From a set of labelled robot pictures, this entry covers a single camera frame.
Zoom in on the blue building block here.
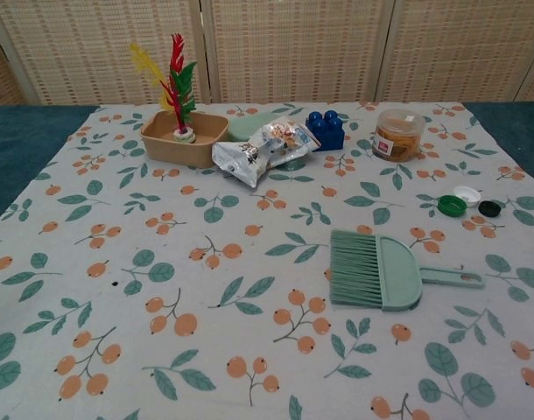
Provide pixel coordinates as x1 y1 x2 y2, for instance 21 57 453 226
305 109 346 153

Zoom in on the round snack jar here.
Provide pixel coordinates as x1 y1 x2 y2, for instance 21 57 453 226
371 108 425 163

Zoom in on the white bottle cap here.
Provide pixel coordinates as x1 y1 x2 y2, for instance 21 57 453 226
453 185 481 207

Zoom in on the green bottle cap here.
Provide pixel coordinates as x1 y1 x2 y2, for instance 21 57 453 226
437 194 468 218

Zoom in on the brown paper tray box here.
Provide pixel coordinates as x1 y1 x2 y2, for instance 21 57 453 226
139 109 231 170

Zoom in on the colourful feather shuttlecock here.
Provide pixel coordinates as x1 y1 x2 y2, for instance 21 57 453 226
130 32 199 144

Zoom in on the floral fruit print tablecloth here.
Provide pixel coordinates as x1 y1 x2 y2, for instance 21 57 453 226
0 101 534 420

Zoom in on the green square lid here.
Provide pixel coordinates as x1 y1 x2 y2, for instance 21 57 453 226
227 114 310 172

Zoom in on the black bottle cap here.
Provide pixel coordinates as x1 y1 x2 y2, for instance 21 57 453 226
477 199 502 218

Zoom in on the silver snack bag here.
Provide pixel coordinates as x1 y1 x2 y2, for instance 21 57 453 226
211 115 323 189

